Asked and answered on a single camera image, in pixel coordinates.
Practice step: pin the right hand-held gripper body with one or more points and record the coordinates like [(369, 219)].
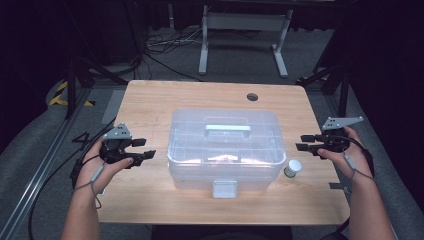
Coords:
[(333, 141)]

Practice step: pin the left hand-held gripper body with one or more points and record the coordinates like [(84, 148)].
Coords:
[(115, 146)]

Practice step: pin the small white-capped bottle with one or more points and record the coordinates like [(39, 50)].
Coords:
[(293, 166)]

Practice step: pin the clear plastic storage box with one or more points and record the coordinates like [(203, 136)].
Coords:
[(226, 150)]

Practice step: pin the person's right hand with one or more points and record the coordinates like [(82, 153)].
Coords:
[(356, 160)]

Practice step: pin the person's left hand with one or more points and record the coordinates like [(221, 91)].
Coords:
[(90, 173)]

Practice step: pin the black metal stand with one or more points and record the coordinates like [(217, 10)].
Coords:
[(343, 90), (70, 86)]

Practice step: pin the small metal table bracket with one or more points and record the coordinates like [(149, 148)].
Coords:
[(337, 185)]

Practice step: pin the aluminium floor rail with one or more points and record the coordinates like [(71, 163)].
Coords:
[(36, 176)]

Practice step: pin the grey metal desk frame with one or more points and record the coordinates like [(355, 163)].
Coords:
[(246, 21)]

